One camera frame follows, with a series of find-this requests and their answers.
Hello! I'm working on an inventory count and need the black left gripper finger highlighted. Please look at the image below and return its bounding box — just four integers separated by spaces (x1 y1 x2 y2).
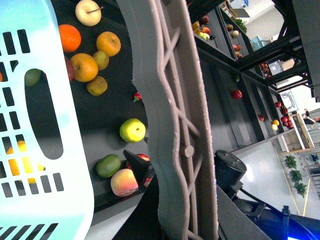
123 150 156 191

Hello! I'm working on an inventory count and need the grey basket handle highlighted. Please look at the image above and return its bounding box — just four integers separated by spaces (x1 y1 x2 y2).
118 0 219 240

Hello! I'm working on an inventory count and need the large light blue basket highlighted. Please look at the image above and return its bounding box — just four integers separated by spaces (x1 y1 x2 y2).
0 0 94 240

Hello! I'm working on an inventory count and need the yellow lemon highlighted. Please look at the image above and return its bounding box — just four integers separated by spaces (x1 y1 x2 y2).
6 140 45 185

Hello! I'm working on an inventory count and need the black metal shelf rack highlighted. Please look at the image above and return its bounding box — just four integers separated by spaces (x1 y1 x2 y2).
49 0 320 240

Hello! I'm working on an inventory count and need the red apple near edge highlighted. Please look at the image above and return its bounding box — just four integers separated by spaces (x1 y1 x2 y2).
123 150 153 188

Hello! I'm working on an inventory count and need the pale peach near edge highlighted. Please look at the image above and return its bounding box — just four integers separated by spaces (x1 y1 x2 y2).
110 168 138 197

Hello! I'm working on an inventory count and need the green avocado front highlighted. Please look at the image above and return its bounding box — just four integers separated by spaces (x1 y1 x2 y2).
95 154 121 178

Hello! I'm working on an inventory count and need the green apple front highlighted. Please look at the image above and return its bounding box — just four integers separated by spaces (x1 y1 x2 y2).
119 118 146 143

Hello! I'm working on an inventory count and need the red chili pepper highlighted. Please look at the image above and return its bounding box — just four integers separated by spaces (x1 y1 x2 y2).
133 92 142 102

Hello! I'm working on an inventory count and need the large yellow orange apple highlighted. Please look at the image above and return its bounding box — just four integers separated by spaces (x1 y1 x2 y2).
70 53 99 83

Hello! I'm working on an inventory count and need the brown kiwi upper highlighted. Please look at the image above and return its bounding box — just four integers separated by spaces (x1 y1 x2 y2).
92 50 110 71

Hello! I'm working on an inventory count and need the red apple front pile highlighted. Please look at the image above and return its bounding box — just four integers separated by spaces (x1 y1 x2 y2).
64 56 75 82

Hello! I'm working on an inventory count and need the golden yellow apple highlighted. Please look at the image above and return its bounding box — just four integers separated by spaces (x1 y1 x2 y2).
96 31 121 57

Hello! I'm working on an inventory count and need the green lime front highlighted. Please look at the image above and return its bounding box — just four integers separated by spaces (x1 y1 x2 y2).
24 68 42 87

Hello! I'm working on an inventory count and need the orange near front pile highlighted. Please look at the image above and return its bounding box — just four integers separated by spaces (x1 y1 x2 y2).
58 24 82 53

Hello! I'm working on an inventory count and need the white pear with stem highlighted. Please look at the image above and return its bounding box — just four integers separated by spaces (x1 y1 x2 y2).
75 0 104 27

